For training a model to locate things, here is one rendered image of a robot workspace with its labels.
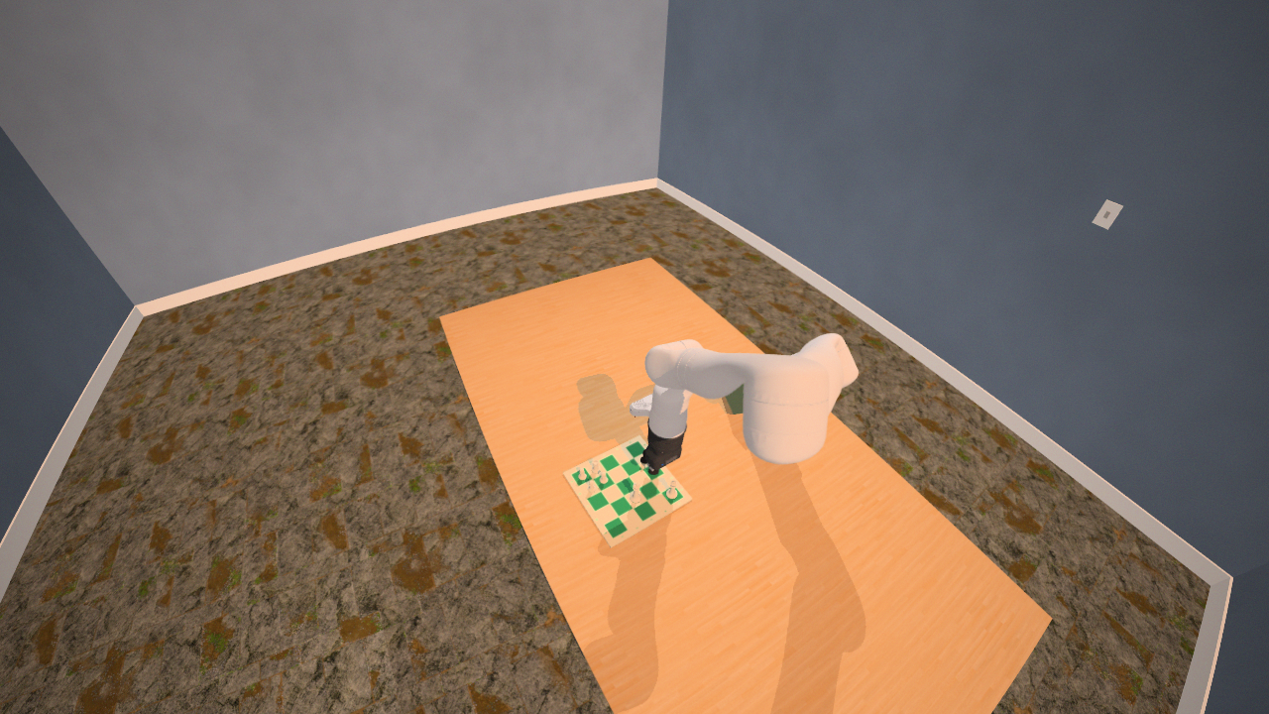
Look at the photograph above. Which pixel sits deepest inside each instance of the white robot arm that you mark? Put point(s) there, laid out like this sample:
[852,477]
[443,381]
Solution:
[785,413]

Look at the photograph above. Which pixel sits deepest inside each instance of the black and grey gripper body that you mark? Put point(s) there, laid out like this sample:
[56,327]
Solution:
[663,436]

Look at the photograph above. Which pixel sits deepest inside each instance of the green and cream chessboard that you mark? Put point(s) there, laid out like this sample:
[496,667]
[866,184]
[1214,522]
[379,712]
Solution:
[610,507]

